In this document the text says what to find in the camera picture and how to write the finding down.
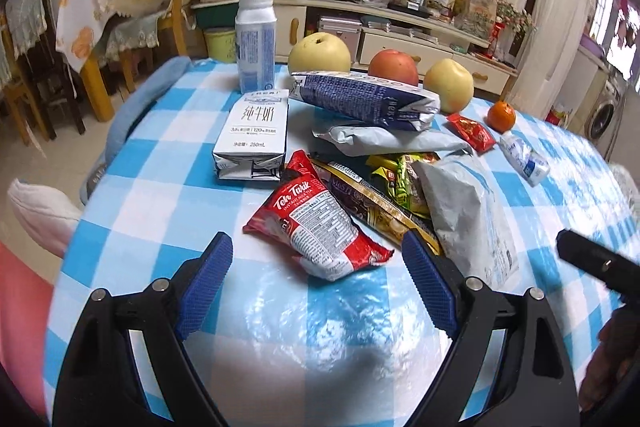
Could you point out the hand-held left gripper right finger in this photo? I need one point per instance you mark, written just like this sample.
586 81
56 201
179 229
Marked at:
430 279

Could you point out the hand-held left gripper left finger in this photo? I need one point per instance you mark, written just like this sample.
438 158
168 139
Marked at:
207 277

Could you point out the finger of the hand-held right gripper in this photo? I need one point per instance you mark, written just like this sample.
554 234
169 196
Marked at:
590 259

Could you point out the grey mailer bag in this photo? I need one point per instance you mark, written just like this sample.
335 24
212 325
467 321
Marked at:
385 139
467 217

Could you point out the brown coffee packet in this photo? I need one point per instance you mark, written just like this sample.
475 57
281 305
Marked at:
370 202

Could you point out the yellow green snack wrapper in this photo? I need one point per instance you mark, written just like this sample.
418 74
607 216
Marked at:
400 182

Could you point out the red instant tea packet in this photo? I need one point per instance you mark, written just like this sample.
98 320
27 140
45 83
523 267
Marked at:
310 227

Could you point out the white milk carton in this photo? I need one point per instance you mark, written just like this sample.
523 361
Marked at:
252 132

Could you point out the small red snack packet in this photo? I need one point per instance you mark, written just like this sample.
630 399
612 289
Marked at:
472 132

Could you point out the pink plastic bin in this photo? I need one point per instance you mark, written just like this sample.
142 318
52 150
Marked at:
22 322

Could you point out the crushed blue milk carton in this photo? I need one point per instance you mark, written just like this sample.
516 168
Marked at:
365 99

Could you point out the person's right hand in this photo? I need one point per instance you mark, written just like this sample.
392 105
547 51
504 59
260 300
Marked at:
607 357

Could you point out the blue checked tablecloth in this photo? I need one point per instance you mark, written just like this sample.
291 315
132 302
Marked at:
165 187

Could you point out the washing machine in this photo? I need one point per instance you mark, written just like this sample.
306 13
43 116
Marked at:
605 112

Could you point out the orange tangerine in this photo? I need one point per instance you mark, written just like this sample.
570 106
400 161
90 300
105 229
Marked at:
501 116

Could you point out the blue cushion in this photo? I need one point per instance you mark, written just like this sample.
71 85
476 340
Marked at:
145 92

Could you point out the small yellow pear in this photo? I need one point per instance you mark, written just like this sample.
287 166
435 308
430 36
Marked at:
449 84

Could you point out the red apple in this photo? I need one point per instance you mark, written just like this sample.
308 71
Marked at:
394 66

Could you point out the green plastic bucket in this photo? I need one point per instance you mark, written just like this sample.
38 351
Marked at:
220 44

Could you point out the white television cabinet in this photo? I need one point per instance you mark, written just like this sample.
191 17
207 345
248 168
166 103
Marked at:
400 44

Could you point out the white lace appliance cover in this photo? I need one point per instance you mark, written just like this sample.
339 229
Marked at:
560 22

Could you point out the white milk bottle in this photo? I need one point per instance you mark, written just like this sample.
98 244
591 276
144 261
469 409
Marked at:
256 42

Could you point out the large yellow pear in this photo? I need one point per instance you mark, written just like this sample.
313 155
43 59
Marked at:
320 54

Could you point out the green plastic basin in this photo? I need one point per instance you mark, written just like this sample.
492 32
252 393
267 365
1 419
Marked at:
215 16

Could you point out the clear gift bag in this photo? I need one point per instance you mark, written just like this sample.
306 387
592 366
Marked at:
477 12

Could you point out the dark chair with knitted cover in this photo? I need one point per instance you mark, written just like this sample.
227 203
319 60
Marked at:
35 57

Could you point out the white orange print tablecloth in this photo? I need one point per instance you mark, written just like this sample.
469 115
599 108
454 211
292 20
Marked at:
82 22

